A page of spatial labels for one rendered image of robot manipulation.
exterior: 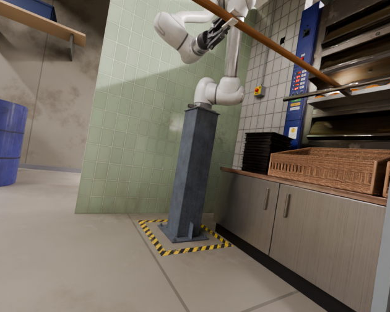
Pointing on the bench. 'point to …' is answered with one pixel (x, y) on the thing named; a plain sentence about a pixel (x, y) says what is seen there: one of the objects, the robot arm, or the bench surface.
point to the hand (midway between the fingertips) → (230, 19)
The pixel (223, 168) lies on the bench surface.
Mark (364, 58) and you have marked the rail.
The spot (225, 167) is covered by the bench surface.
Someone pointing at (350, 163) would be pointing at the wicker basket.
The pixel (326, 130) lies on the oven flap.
